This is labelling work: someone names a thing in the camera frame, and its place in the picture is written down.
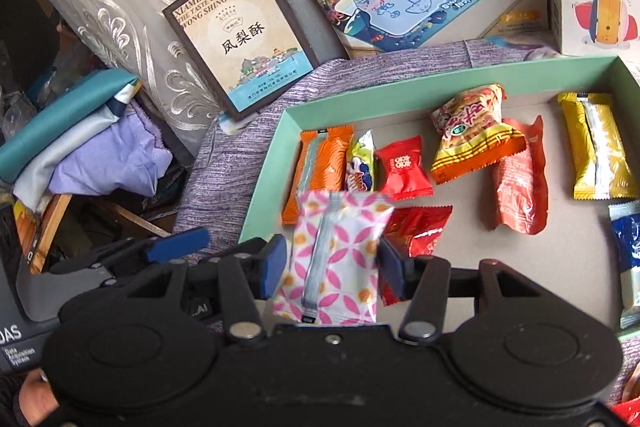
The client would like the red-orange long snack packet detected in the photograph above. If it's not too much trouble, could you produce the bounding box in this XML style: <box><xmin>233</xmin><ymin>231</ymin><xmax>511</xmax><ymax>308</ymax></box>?
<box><xmin>490</xmin><ymin>116</ymin><xmax>550</xmax><ymax>236</ymax></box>

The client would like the pink patterned snack packet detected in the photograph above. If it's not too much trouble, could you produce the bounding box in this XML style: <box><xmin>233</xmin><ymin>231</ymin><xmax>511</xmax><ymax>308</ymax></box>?
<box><xmin>273</xmin><ymin>190</ymin><xmax>395</xmax><ymax>326</ymax></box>

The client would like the red pillow candy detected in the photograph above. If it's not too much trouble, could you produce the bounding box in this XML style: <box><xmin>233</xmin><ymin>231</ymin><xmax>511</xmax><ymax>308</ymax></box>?
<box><xmin>375</xmin><ymin>136</ymin><xmax>435</xmax><ymax>202</ymax></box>

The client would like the red foil wrapper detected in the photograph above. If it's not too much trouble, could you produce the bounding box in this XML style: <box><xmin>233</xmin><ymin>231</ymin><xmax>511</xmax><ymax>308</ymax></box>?
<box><xmin>611</xmin><ymin>401</ymin><xmax>640</xmax><ymax>427</ymax></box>

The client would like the red foil snack packet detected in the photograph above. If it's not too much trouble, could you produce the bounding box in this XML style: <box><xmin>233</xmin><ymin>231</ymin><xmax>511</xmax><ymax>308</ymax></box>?
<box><xmin>379</xmin><ymin>206</ymin><xmax>454</xmax><ymax>306</ymax></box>

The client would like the teal cushion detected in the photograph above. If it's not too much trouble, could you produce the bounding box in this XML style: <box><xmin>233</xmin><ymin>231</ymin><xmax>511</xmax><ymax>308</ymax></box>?
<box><xmin>0</xmin><ymin>68</ymin><xmax>143</xmax><ymax>182</ymax></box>

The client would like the yellow long snack packet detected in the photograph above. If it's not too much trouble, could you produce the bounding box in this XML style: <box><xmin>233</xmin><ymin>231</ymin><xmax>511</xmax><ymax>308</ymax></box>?
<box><xmin>557</xmin><ymin>92</ymin><xmax>640</xmax><ymax>201</ymax></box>

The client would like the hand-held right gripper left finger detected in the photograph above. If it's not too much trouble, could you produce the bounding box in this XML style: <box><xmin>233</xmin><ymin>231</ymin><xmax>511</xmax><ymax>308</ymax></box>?
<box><xmin>115</xmin><ymin>234</ymin><xmax>288</xmax><ymax>343</ymax></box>

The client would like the lavender cloth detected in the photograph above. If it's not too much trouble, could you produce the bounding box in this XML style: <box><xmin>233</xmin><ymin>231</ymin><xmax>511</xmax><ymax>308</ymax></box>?
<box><xmin>50</xmin><ymin>113</ymin><xmax>174</xmax><ymax>198</ymax></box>

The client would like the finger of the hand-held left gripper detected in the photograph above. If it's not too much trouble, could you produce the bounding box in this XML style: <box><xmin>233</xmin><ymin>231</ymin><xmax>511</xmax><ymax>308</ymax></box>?
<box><xmin>50</xmin><ymin>228</ymin><xmax>210</xmax><ymax>280</ymax></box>

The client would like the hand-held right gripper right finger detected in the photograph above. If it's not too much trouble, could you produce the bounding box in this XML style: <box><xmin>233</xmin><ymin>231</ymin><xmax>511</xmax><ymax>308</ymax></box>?
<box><xmin>377</xmin><ymin>239</ymin><xmax>541</xmax><ymax>345</ymax></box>

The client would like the wooden desk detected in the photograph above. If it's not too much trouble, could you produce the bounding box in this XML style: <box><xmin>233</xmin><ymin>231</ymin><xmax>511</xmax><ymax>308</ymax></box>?
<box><xmin>27</xmin><ymin>193</ymin><xmax>173</xmax><ymax>277</ymax></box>

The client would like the orange snack packet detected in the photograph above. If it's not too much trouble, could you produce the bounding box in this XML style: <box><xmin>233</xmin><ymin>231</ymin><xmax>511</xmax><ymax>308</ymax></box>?
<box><xmin>281</xmin><ymin>126</ymin><xmax>354</xmax><ymax>228</ymax></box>

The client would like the teal cardboard box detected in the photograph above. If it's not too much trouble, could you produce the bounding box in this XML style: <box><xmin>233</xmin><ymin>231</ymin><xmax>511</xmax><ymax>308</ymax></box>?
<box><xmin>235</xmin><ymin>56</ymin><xmax>640</xmax><ymax>343</ymax></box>

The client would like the person's left hand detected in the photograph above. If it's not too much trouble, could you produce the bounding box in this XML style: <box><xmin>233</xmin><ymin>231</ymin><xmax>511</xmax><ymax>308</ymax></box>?
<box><xmin>20</xmin><ymin>369</ymin><xmax>60</xmax><ymax>427</ymax></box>

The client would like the brown framed pastry box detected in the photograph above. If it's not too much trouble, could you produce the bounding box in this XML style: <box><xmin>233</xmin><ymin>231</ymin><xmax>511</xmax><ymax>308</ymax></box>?
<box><xmin>162</xmin><ymin>0</ymin><xmax>321</xmax><ymax>118</ymax></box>

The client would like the blue and white snack packet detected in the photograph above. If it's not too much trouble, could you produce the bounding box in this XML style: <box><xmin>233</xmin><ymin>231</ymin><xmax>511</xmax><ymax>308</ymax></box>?
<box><xmin>608</xmin><ymin>201</ymin><xmax>640</xmax><ymax>329</ymax></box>

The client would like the orange striped snack bag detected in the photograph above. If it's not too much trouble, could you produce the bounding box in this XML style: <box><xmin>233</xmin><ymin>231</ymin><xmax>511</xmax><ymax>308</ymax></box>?
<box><xmin>431</xmin><ymin>83</ymin><xmax>527</xmax><ymax>185</ymax></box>

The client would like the small yellow-green candy packet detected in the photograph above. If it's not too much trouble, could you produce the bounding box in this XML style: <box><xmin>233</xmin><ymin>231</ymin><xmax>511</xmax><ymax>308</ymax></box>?
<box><xmin>346</xmin><ymin>130</ymin><xmax>376</xmax><ymax>194</ymax></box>

